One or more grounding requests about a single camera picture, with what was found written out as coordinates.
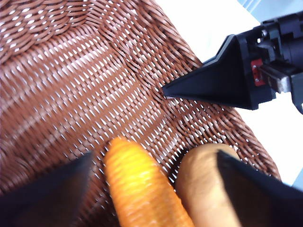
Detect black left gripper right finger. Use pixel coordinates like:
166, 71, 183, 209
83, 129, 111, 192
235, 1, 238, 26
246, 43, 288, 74
217, 150, 303, 227

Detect tan potato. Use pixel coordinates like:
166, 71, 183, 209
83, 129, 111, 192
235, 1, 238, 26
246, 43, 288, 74
175, 143, 242, 227

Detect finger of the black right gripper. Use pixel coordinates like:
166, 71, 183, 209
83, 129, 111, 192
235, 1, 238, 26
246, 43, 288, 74
162, 34, 276, 111

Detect brown wicker basket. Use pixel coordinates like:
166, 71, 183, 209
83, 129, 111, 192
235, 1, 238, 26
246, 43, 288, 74
0, 0, 281, 227

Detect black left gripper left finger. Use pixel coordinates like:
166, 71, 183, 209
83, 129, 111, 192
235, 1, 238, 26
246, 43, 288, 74
0, 151, 94, 227

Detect orange corn cob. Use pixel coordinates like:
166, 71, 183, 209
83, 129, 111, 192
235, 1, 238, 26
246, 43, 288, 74
103, 137, 195, 227

